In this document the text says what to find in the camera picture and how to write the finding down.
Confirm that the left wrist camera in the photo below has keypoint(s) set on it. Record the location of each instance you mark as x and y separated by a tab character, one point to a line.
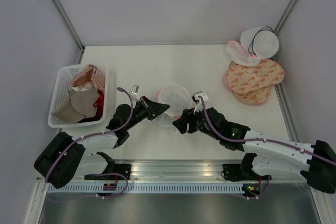
134	93

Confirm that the white plastic basket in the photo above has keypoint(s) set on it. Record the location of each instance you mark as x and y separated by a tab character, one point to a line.
62	90

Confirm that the floral laundry bag lower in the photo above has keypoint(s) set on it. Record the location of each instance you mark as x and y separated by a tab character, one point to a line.
256	97

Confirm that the pink-trimmed mesh laundry bag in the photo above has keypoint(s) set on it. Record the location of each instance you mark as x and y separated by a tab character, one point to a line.
178	98

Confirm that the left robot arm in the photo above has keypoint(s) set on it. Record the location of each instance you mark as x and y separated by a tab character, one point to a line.
66	158

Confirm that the right aluminium frame post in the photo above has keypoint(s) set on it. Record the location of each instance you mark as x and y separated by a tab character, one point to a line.
292	1

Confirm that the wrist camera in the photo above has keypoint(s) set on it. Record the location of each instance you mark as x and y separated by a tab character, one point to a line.
200	98
134	93

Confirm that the floral laundry bag upper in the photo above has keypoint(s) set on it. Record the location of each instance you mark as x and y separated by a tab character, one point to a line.
244	79

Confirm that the beige bra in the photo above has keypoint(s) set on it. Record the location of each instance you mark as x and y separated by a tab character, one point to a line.
78	106

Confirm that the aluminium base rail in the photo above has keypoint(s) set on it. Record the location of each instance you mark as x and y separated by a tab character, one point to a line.
178	170

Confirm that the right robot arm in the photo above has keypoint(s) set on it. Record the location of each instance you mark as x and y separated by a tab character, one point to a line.
313	163

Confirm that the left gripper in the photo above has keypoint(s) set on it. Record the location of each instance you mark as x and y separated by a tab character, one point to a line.
153	109

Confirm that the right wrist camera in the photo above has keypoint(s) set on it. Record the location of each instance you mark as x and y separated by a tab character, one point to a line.
200	98

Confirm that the white mesh bag pink trim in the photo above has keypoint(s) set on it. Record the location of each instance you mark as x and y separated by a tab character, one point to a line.
240	55

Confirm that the floral laundry bag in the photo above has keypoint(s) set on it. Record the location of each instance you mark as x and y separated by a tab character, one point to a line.
256	97
244	79

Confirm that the left aluminium frame post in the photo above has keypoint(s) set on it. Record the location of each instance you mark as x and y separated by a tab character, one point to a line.
65	18

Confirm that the aluminium frame post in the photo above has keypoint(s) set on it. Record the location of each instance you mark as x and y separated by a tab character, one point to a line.
292	1
65	18

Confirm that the white mesh bag blue trim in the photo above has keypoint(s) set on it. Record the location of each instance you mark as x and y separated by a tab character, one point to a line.
260	41

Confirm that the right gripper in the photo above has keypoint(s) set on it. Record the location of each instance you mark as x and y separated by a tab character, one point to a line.
189	116

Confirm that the white slotted cable duct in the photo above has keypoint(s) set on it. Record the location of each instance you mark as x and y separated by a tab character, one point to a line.
155	188

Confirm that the red garment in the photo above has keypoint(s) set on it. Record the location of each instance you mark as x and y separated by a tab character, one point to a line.
100	100

